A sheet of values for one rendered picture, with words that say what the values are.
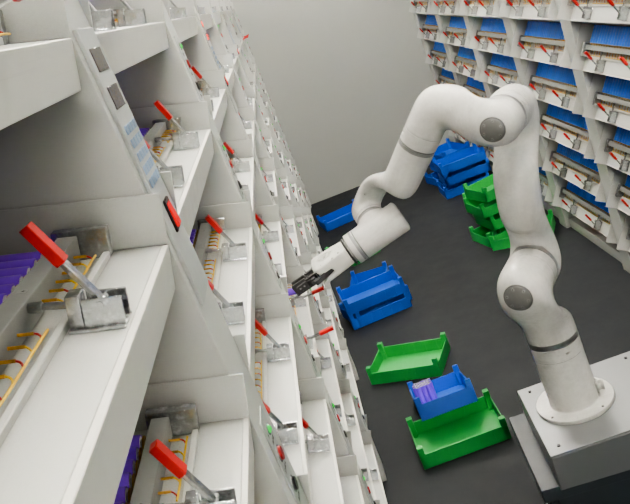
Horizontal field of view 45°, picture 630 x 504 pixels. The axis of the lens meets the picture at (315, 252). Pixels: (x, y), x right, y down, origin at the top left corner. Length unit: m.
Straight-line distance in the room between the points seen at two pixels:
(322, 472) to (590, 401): 0.81
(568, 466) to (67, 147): 1.44
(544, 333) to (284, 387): 0.79
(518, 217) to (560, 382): 0.43
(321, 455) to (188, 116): 0.66
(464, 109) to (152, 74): 0.65
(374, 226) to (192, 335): 1.17
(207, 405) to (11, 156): 0.30
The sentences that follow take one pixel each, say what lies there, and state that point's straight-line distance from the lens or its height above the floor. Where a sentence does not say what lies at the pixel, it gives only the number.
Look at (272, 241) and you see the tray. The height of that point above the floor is 0.96.
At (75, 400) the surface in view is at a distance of 0.46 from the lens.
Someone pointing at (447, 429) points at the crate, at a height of 0.00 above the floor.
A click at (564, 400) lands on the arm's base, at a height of 0.42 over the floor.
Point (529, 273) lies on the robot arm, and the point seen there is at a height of 0.79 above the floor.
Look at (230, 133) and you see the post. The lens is 2.11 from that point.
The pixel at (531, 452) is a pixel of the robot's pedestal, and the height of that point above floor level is 0.28.
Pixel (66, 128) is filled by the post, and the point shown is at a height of 1.49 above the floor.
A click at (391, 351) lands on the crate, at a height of 0.03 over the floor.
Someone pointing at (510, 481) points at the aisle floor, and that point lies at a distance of 2.42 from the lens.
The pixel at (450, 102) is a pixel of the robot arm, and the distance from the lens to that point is 1.68.
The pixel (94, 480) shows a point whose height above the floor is 1.34.
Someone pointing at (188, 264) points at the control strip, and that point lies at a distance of 0.75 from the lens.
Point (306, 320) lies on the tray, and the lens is 1.96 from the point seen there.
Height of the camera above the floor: 1.52
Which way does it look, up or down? 18 degrees down
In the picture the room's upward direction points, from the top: 22 degrees counter-clockwise
